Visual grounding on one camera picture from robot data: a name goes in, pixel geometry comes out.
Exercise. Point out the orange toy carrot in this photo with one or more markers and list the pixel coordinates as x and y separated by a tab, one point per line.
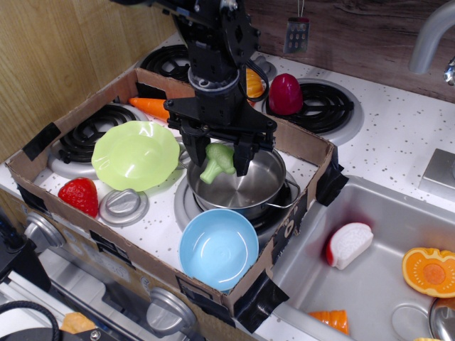
152	107

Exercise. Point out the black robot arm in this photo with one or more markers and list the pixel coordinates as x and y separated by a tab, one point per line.
220	41

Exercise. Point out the dark red toy pepper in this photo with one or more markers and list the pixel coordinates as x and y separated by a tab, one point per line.
285	95

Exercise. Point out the light blue plastic bowl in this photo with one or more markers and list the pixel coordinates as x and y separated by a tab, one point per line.
218	247

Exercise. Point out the black coil burner back right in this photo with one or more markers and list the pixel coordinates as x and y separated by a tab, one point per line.
324	109

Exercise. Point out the stainless steel pot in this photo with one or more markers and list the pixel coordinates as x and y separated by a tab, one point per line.
265	177

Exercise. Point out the cardboard fence with black tape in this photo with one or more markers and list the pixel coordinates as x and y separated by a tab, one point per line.
144	255

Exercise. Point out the grey stove knob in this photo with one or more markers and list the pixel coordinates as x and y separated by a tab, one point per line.
123	208
267	67
183	157

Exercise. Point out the black coil burner under pot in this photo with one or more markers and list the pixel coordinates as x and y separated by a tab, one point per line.
262	216

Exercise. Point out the grey stove knob front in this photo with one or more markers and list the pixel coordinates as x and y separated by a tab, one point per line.
123	208

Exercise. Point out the orange toy pumpkin half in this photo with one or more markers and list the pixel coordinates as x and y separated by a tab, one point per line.
429	271

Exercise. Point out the red toy strawberry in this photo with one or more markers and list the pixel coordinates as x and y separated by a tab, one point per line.
81	193

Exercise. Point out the grey toy faucet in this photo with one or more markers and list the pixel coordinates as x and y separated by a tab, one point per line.
429	36

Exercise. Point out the orange toy pepper piece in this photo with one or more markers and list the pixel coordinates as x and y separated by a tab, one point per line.
337	319

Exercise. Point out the green toy broccoli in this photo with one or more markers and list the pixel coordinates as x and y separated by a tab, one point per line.
220	160

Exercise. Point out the grey oven knob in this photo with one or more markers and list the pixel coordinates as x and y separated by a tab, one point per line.
168	315
42	233

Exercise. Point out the hanging metal spatula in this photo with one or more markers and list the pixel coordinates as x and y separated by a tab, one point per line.
297	32

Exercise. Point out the grey oven knob left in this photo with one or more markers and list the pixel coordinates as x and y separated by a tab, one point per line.
42	233

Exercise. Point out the red white toy radish slice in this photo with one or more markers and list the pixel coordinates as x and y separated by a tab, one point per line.
347	243

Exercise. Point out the grey oven knob right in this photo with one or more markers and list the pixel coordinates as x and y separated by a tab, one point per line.
168	315

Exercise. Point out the silver toy sink basin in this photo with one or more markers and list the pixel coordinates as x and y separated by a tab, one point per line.
371	289

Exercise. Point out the black coil burner back left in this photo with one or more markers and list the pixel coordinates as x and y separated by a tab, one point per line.
168	61

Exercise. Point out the yellow orange toy pepper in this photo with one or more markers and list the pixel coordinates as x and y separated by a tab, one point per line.
255	87

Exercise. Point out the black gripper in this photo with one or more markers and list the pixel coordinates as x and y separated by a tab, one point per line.
221	111

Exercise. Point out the grey stove knob back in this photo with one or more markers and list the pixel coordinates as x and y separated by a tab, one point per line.
267	67

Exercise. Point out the grey stove knob middle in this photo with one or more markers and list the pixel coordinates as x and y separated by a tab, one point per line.
183	157

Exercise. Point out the light green plastic bowl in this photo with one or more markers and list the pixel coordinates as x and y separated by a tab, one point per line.
137	155

